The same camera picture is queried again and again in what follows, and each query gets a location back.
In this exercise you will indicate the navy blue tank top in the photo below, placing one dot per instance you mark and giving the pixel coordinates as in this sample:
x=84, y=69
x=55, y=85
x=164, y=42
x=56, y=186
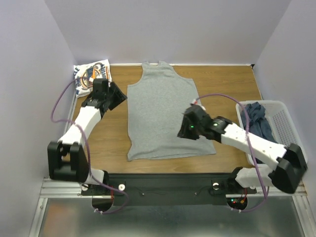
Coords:
x=258, y=124

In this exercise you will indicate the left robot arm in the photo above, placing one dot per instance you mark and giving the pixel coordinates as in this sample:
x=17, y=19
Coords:
x=69, y=157

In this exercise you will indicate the folded white printed tank top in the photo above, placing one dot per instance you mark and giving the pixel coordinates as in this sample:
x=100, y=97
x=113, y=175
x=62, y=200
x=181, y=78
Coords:
x=85, y=74

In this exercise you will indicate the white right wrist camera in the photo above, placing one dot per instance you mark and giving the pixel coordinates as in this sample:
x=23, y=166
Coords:
x=196, y=102

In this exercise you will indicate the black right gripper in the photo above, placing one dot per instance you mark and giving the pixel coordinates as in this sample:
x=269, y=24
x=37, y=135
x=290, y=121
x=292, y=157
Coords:
x=188, y=125

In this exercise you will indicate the aluminium frame rail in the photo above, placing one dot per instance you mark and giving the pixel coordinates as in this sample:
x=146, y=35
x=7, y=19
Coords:
x=63, y=211

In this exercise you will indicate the grey tank top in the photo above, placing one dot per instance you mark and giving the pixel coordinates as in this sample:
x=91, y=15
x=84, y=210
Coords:
x=155, y=111

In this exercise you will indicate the white plastic laundry basket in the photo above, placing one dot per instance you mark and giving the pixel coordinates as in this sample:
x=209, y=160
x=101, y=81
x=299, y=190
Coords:
x=280, y=121

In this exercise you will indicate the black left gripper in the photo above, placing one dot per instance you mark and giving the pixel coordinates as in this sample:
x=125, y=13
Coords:
x=120, y=97

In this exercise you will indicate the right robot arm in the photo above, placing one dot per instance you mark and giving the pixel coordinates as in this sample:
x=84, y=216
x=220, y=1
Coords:
x=283, y=166

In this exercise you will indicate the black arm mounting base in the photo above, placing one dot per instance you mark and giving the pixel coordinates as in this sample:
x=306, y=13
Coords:
x=178, y=189

